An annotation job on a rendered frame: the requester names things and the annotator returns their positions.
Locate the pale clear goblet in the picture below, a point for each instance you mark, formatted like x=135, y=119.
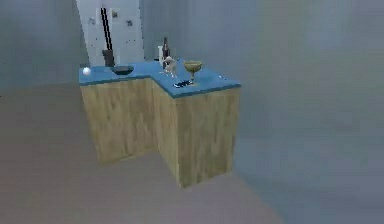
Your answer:
x=171, y=65

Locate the wooden counter with blue top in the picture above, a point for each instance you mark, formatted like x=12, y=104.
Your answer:
x=196, y=133

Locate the white bottle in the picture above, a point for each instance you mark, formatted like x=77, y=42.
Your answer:
x=160, y=52

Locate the dark wine bottle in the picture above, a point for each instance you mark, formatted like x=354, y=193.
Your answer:
x=165, y=50

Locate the dark bowl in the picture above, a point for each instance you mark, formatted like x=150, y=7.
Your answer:
x=122, y=69

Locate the white fridge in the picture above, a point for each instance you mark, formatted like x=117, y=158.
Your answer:
x=126, y=33

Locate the white ball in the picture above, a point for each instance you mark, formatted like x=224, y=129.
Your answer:
x=86, y=71

